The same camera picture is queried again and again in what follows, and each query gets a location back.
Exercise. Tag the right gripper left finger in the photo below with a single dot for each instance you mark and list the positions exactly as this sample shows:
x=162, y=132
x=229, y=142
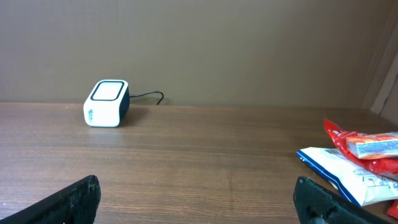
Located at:
x=75, y=204

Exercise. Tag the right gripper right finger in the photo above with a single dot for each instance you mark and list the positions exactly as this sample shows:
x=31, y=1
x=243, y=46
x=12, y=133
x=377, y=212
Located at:
x=316, y=204

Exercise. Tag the cream snack pouch blue seal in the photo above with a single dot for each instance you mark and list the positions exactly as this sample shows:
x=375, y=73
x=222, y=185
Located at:
x=345, y=174

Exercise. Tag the red candy bar wrapper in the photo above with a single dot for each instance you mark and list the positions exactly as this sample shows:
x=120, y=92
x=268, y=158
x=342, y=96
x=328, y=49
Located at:
x=392, y=211

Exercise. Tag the red snack bag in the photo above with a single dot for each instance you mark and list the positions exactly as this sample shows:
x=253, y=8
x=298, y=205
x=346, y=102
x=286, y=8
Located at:
x=385, y=166

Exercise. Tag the orange tissue pack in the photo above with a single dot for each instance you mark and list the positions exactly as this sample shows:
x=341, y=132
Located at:
x=374, y=146

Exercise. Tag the white barcode scanner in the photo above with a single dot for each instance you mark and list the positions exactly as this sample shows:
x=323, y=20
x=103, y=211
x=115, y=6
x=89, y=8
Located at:
x=107, y=104

